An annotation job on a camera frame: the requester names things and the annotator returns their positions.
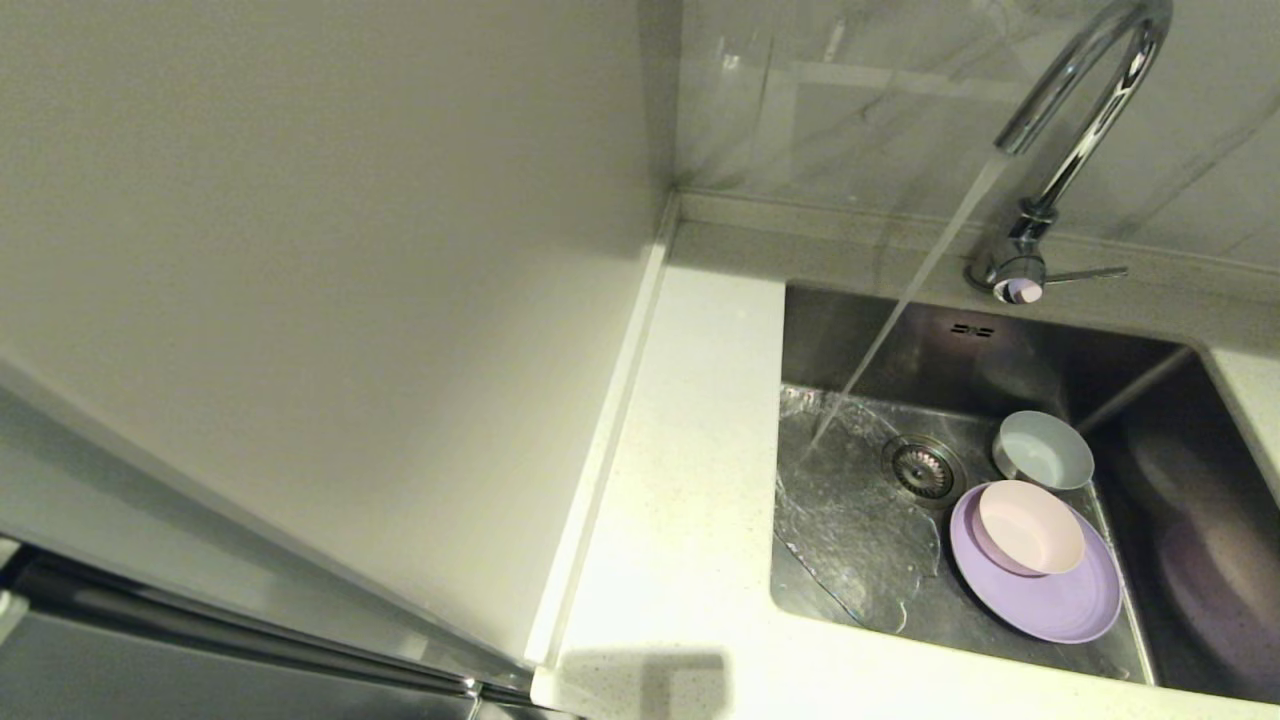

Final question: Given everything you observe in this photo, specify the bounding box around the grey glossy appliance door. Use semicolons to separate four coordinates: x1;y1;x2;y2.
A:
0;612;481;720

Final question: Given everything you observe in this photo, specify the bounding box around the white ceramic bowl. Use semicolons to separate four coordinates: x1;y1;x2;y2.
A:
992;410;1096;492

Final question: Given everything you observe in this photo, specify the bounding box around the tall white cabinet panel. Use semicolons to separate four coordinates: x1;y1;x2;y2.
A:
0;0;683;673

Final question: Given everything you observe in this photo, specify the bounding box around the pink small bowl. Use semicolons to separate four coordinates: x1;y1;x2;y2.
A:
975;480;1086;578

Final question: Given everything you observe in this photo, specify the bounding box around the chrome gooseneck faucet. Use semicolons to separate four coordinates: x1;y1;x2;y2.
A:
963;0;1174;305

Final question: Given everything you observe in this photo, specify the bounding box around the metal sink drain strainer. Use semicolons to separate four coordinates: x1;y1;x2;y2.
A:
880;434;968;511

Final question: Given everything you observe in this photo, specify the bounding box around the stainless steel sink basin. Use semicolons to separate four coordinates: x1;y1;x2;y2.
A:
770;280;1280;706

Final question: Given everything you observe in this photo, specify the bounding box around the dark bar door handle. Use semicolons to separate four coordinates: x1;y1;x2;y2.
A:
0;545;533;709

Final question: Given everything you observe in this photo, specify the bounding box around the running water stream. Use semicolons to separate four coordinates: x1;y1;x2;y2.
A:
805;150;1013;461

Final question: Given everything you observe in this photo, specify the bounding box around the lilac round plate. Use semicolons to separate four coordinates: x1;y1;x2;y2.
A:
949;483;1124;645

